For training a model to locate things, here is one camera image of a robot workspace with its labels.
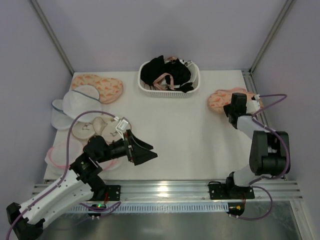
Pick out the tulip print laundry bag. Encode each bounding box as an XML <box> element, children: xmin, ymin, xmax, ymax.
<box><xmin>207</xmin><ymin>87</ymin><xmax>264</xmax><ymax>114</ymax></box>
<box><xmin>71</xmin><ymin>74</ymin><xmax>124</xmax><ymax>104</ymax></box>

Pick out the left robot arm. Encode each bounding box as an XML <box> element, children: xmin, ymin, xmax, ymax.
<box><xmin>6</xmin><ymin>129</ymin><xmax>158</xmax><ymax>240</ymax></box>

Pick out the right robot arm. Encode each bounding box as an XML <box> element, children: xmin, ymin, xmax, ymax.
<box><xmin>223</xmin><ymin>92</ymin><xmax>291</xmax><ymax>199</ymax></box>

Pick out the cream round laundry bag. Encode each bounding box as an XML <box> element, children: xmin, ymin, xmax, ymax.
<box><xmin>71</xmin><ymin>115</ymin><xmax>122</xmax><ymax>144</ymax></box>

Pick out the white mesh laundry bag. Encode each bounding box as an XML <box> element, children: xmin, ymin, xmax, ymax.
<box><xmin>51</xmin><ymin>85</ymin><xmax>102</xmax><ymax>131</ymax></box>

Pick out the pink trimmed bra in basket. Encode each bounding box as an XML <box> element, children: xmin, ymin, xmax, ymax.
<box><xmin>149</xmin><ymin>55</ymin><xmax>191</xmax><ymax>91</ymax></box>

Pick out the pink trimmed white laundry bag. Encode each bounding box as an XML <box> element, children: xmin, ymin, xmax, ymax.
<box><xmin>44</xmin><ymin>138</ymin><xmax>123</xmax><ymax>175</ymax></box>

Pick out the white perforated plastic basket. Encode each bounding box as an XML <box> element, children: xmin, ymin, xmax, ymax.
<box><xmin>137</xmin><ymin>60</ymin><xmax>202</xmax><ymax>99</ymax></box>

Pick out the black garment in basket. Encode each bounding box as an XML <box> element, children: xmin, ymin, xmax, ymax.
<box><xmin>139</xmin><ymin>55</ymin><xmax>195</xmax><ymax>93</ymax></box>

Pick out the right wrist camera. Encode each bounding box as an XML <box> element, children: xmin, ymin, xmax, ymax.
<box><xmin>246</xmin><ymin>94</ymin><xmax>261</xmax><ymax>114</ymax></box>

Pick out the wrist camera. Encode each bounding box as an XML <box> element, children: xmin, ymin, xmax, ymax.
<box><xmin>246</xmin><ymin>94</ymin><xmax>261</xmax><ymax>114</ymax></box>
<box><xmin>115</xmin><ymin>117</ymin><xmax>132</xmax><ymax>138</ymax></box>

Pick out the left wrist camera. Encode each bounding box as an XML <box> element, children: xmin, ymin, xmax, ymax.
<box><xmin>115</xmin><ymin>117</ymin><xmax>132</xmax><ymax>138</ymax></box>

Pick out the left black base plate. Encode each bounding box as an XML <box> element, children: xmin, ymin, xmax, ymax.
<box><xmin>98</xmin><ymin>184</ymin><xmax>121</xmax><ymax>202</ymax></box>

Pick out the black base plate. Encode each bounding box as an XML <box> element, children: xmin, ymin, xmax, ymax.
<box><xmin>207</xmin><ymin>181</ymin><xmax>255</xmax><ymax>200</ymax></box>
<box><xmin>98</xmin><ymin>184</ymin><xmax>121</xmax><ymax>202</ymax></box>

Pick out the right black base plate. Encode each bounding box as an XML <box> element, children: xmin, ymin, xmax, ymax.
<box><xmin>207</xmin><ymin>181</ymin><xmax>255</xmax><ymax>200</ymax></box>

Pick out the right aluminium frame post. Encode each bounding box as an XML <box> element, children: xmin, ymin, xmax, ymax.
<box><xmin>248</xmin><ymin>0</ymin><xmax>296</xmax><ymax>74</ymax></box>

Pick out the aluminium frame post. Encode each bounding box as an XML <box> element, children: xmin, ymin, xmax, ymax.
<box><xmin>28</xmin><ymin>0</ymin><xmax>75</xmax><ymax>75</ymax></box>
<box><xmin>248</xmin><ymin>0</ymin><xmax>296</xmax><ymax>74</ymax></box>

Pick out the aluminium mounting rail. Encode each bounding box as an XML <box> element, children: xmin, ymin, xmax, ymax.
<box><xmin>31</xmin><ymin>179</ymin><xmax>304</xmax><ymax>203</ymax></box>

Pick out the slotted cable duct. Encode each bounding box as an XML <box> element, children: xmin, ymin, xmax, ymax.
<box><xmin>62</xmin><ymin>201</ymin><xmax>230</xmax><ymax>214</ymax></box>

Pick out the left aluminium frame post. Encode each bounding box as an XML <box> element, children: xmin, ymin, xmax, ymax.
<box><xmin>28</xmin><ymin>0</ymin><xmax>75</xmax><ymax>75</ymax></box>

